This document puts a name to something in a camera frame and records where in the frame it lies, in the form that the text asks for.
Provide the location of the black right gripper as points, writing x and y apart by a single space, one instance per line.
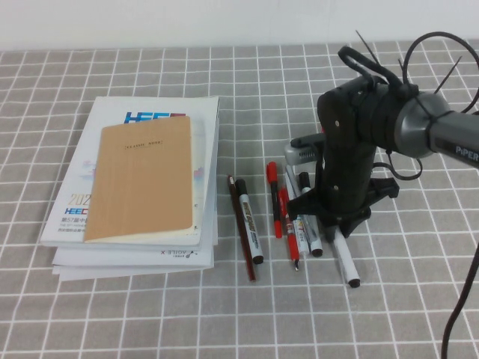
340 157

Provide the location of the white marker with black cap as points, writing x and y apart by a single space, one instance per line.
315 239
345 261

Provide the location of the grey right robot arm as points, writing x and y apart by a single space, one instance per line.
419 123

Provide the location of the red gel pen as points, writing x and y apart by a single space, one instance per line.
292 239

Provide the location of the grey marker pen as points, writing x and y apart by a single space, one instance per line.
290 179

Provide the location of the red and black marker pen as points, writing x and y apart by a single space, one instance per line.
275 202

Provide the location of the whiteboard marker with printed label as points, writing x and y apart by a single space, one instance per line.
250 224

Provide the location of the brown wooden pencil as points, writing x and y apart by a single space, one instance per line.
241 224

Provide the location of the black zip tie tail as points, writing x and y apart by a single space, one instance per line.
449 75
366 49

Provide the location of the tan paper notebook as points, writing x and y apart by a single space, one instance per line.
142 179

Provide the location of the grey checked tablecloth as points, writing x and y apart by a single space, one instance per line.
149 318

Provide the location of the white brochure with red text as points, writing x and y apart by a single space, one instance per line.
112 258

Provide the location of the thin white magazine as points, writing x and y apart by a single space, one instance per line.
112 275

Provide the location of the white HEEC catalogue book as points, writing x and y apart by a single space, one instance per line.
75 168

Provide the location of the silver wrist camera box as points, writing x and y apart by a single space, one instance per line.
299 155

